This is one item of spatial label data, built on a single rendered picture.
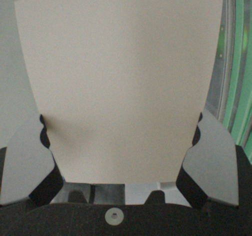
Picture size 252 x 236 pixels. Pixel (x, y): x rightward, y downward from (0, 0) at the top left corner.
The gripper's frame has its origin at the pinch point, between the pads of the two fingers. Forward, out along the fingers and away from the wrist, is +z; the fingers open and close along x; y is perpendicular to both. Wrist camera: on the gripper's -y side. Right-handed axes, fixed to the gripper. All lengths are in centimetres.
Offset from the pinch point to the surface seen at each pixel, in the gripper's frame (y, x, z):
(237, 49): -3.0, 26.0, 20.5
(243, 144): 24.4, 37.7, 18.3
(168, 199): 88, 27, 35
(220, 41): -4.1, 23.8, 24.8
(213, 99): 12.7, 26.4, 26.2
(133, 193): 77, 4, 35
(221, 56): -0.5, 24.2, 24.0
